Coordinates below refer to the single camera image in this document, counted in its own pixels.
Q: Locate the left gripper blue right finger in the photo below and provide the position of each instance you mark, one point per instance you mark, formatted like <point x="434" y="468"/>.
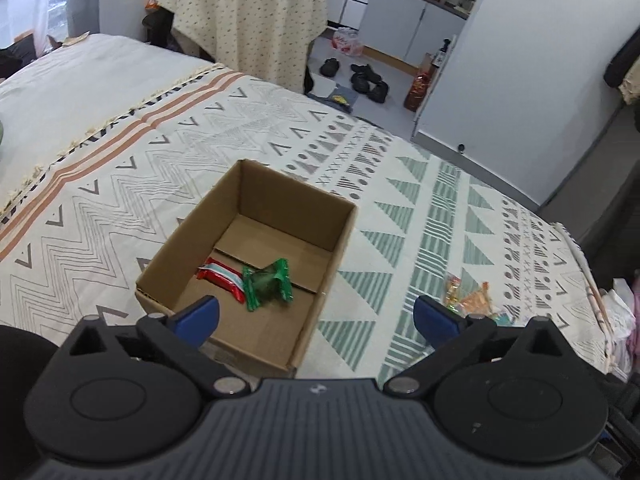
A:
<point x="457" y="342"/>

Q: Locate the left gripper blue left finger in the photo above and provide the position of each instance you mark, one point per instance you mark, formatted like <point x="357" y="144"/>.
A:
<point x="176" y="340"/>

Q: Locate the orange cracker packet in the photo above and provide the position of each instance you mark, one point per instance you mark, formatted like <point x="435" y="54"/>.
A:
<point x="465" y="297"/>

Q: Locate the red white striped snack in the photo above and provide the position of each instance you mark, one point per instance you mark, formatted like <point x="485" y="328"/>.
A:
<point x="223" y="276"/>

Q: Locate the green snack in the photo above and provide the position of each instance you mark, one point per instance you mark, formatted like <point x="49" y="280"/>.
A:
<point x="270" y="283"/>

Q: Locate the brown cardboard box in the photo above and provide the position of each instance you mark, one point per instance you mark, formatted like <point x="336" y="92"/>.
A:
<point x="251" y="217"/>

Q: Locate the patterned bed blanket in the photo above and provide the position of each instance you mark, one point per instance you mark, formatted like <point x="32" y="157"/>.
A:
<point x="135" y="179"/>

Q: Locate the red oil bottle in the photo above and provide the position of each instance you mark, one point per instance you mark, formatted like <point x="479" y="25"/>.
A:
<point x="417" y="91"/>

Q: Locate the black slippers pile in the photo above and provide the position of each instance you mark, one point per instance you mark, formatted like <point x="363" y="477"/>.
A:
<point x="365" y="81"/>

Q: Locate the single black slipper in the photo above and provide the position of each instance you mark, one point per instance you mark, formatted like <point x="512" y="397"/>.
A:
<point x="329" y="68"/>

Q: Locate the pink plastic bag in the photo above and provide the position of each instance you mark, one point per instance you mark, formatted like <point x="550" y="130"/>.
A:
<point x="346" y="41"/>

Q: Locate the white kitchen cabinet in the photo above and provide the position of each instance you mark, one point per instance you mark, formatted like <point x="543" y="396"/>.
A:
<point x="408" y="29"/>

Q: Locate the table with dotted cloth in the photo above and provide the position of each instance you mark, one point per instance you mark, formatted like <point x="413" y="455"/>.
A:
<point x="268" y="39"/>

